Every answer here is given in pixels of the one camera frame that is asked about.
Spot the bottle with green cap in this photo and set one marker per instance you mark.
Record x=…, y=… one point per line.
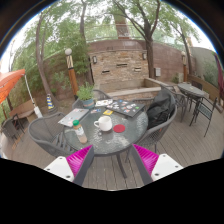
x=79, y=131

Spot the wooden lamp post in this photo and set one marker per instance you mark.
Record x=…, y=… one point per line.
x=72, y=76

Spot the black laptop with stickers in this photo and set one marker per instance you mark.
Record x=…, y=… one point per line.
x=124, y=107

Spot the grey mesh chair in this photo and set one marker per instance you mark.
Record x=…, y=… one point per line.
x=153, y=135
x=48, y=134

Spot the yellow card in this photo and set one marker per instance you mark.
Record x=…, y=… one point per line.
x=108, y=112

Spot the grey chair behind table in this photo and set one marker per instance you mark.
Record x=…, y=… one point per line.
x=100, y=95

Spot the white paper sheet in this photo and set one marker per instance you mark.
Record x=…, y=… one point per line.
x=105, y=102

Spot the dark metal chair right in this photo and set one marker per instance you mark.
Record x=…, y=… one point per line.
x=205, y=107

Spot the stone brick fountain wall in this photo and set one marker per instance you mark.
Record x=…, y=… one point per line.
x=115, y=67

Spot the orange patio umbrella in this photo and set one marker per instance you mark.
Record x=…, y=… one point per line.
x=8, y=81

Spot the white ceramic mug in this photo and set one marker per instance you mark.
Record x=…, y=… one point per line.
x=104, y=123

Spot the red round coaster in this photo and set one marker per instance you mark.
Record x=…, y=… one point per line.
x=119, y=128

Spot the potted green plant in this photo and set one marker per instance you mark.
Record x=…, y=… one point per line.
x=85, y=94

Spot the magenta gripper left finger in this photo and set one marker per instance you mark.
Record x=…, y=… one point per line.
x=79, y=162

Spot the dark chair far left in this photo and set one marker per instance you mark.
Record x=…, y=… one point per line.
x=11, y=127

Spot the round glass patio table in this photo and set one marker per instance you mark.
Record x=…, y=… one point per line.
x=109, y=143

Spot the silver laptop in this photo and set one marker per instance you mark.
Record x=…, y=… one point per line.
x=75, y=114

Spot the blue yellow striped cone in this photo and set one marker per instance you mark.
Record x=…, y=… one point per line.
x=49, y=102

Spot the black backpack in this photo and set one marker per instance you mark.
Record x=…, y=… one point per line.
x=161, y=108

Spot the grey mesh chair right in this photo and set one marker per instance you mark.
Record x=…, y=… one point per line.
x=153, y=135

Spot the grey mesh chair left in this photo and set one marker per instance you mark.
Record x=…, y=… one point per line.
x=48, y=134

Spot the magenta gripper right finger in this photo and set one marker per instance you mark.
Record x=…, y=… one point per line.
x=145, y=161

